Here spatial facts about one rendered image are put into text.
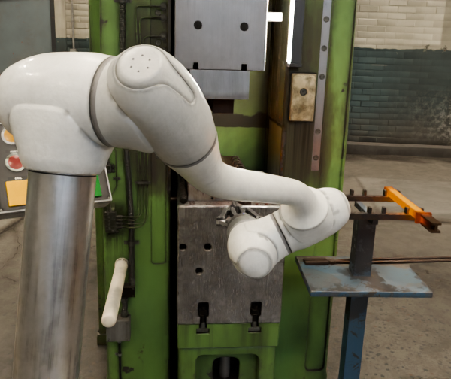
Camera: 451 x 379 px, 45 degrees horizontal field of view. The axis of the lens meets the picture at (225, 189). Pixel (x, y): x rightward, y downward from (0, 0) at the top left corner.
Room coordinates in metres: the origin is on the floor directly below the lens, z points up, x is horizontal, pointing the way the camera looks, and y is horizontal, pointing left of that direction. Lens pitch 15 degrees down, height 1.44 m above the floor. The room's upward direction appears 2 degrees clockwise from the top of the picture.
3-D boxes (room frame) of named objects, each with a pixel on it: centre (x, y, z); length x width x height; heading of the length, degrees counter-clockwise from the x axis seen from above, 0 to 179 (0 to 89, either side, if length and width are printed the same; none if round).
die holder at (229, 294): (2.05, 0.00, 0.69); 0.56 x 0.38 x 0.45; 6
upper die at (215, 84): (2.04, 0.05, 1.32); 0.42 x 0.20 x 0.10; 6
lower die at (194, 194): (2.04, 0.05, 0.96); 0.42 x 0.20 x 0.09; 6
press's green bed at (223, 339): (2.05, 0.00, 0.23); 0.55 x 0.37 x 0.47; 6
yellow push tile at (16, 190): (1.53, 0.60, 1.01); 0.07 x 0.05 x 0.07; 121
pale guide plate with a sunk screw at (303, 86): (1.99, -0.27, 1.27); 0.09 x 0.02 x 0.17; 96
